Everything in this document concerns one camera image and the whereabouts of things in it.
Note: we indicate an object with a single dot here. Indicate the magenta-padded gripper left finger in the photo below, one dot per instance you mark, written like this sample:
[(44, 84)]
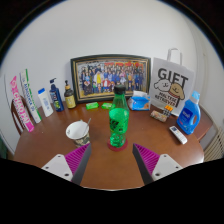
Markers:
[(75, 160)]

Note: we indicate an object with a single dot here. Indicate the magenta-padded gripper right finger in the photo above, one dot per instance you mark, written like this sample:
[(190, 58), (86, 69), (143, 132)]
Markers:
[(150, 160)]

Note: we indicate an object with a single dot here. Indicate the green plastic soda bottle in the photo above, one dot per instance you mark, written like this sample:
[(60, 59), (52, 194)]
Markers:
[(118, 121)]

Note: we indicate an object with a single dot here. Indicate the white remote control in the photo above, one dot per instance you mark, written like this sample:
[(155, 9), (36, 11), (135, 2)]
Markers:
[(178, 135)]

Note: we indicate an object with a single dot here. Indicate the stirrer stick in cup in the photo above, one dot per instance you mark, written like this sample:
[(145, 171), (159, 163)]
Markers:
[(88, 122)]

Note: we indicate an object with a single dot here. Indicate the small patterned pouch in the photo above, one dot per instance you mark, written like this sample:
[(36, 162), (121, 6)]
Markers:
[(158, 116)]

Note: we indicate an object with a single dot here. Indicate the orange-topped battery pack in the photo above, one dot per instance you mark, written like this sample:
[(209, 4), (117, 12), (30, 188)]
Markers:
[(167, 110)]

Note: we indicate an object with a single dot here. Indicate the blue detergent bottle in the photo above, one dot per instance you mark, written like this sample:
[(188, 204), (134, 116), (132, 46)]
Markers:
[(188, 116)]

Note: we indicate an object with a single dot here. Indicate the blue white tissue pack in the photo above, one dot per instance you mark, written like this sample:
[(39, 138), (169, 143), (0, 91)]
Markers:
[(139, 102)]

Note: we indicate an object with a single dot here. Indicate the yellow-labelled brown pump bottle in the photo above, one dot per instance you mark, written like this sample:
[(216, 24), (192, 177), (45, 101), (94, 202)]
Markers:
[(70, 98)]

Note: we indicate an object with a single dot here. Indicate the white blue-capped lotion bottle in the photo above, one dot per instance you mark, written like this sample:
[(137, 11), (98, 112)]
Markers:
[(45, 104)]

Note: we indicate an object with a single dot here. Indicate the dark blue pump bottle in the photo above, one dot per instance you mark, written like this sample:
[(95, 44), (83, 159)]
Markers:
[(56, 98)]

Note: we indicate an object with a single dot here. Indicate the white radiator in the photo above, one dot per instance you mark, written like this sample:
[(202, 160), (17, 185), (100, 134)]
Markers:
[(215, 146)]

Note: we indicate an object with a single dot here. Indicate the long pink box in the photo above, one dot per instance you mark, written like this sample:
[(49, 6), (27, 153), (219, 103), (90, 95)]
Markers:
[(21, 105)]

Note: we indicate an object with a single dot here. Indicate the long green white box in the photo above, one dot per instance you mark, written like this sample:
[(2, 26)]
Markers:
[(30, 96)]

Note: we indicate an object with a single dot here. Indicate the white paper gift bag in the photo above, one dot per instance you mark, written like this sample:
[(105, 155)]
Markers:
[(171, 83)]

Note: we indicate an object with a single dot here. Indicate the framed group photo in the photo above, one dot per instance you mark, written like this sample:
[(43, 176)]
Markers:
[(110, 78)]

